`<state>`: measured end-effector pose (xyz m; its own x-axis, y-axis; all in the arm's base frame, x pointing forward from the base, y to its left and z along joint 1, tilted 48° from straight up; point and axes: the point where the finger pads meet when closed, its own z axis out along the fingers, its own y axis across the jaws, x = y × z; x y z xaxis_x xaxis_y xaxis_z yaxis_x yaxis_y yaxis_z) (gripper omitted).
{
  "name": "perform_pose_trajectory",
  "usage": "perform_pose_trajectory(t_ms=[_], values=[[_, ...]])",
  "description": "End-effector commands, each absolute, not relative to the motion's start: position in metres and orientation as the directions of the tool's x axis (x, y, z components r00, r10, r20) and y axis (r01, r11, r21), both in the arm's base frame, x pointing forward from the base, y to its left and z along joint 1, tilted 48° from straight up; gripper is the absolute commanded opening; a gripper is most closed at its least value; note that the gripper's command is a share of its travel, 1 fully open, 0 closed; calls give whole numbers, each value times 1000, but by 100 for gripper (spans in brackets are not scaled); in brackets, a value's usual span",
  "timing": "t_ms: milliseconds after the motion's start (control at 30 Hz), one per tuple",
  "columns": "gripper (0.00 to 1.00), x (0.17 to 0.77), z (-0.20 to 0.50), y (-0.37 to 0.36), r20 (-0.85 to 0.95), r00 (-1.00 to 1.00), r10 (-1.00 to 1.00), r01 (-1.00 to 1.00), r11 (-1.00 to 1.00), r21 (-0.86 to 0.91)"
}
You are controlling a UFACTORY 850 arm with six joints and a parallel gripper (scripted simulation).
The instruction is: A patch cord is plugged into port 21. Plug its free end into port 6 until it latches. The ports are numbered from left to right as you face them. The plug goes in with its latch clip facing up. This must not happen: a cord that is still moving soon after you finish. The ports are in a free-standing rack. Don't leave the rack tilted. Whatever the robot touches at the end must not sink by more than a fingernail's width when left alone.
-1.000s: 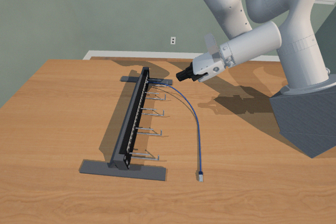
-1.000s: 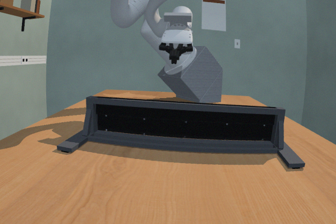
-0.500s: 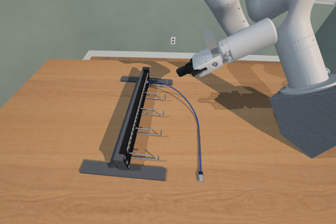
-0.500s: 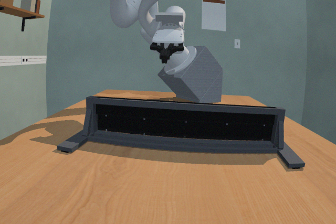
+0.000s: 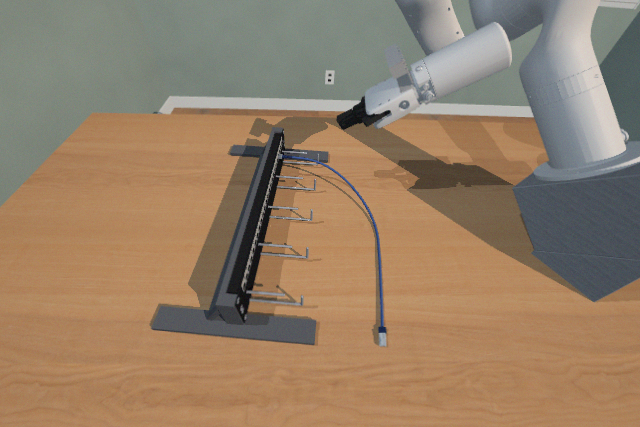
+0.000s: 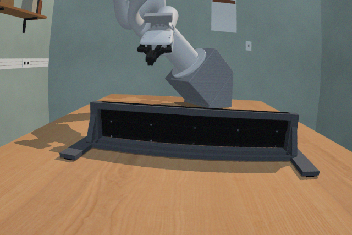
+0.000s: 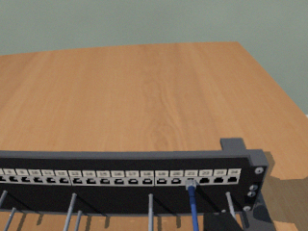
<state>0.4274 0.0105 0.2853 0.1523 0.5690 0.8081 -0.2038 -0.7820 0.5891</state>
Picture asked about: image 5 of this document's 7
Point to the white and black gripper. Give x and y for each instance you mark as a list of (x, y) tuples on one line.
[(387, 101)]

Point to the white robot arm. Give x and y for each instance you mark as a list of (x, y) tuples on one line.
[(560, 75)]

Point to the network cable plug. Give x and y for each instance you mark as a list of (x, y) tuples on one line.
[(382, 336)]

